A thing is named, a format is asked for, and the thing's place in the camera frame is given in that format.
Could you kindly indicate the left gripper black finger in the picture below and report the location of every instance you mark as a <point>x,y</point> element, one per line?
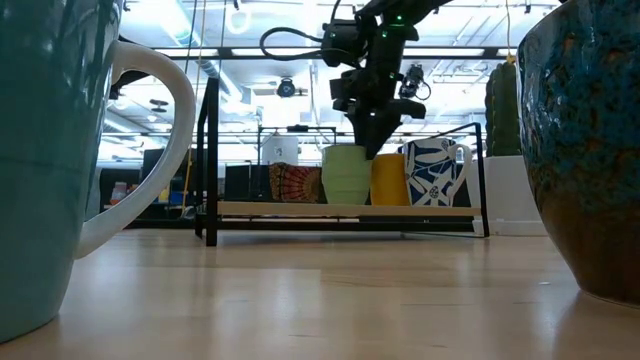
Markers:
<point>122,87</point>

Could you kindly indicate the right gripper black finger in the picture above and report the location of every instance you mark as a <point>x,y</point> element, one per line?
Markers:
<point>386,132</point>
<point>365,132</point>

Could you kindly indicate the yellow mug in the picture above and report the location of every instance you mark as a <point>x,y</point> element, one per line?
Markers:
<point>390,180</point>

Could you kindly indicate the light green ribbed mug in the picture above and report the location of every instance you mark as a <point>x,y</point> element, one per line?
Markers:
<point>345,177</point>

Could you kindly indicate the white mug blue leaf pattern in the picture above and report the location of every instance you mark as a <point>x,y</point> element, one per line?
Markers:
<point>430,172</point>

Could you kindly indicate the blue brown glazed mug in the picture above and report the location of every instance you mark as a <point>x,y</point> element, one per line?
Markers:
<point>590,150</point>

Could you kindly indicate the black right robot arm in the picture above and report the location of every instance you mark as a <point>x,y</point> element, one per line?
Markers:
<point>395,45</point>

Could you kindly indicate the white cylindrical container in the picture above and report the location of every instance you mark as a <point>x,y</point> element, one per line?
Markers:
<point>280,150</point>

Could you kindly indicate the orange mandala patterned object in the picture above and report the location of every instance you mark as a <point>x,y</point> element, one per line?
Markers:
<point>295,184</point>

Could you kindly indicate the black overhead light bar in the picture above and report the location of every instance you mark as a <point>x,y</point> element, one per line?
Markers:
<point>225,52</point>

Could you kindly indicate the black metal rack wooden shelf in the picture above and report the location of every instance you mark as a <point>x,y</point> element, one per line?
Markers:
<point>212,150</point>

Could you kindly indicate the black cabinet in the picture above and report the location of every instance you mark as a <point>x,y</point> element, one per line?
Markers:
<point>245,182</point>

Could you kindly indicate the white hexagonal plant pot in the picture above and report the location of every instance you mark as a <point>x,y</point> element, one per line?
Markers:
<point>510,195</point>

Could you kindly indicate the black hanging round camera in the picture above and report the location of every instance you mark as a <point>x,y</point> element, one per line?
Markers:
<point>285,88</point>
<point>412,82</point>

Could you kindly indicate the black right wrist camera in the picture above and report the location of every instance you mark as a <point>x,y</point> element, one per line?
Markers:
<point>340,45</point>

